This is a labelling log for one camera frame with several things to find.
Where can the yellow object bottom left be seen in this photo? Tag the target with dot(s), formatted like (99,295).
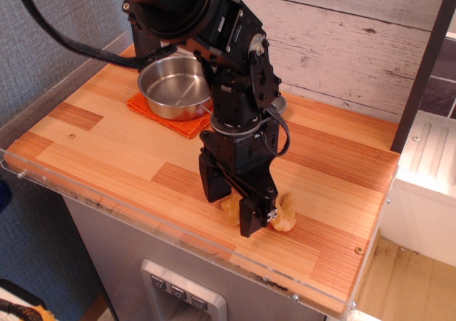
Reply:
(36,313)

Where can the orange knitted cloth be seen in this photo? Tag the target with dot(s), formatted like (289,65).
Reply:
(189,129)

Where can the blue grey ice cream scoop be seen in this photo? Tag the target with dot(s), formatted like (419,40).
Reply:
(280,104)

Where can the white toy sink unit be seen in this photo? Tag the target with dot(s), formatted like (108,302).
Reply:
(419,213)

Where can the stainless steel pot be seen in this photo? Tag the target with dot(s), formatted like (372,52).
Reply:
(175,88)

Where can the silver water dispenser panel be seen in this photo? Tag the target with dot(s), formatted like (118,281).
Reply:
(174,297)

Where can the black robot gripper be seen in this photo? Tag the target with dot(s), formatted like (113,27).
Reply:
(242,163)

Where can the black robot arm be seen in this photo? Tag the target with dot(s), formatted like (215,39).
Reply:
(229,42)

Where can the clear acrylic edge guard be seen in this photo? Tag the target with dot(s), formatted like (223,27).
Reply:
(338,196)

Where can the grey toy fridge cabinet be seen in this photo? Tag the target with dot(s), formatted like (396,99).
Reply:
(118,249)

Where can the dark right frame post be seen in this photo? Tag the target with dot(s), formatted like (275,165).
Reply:
(437,37)

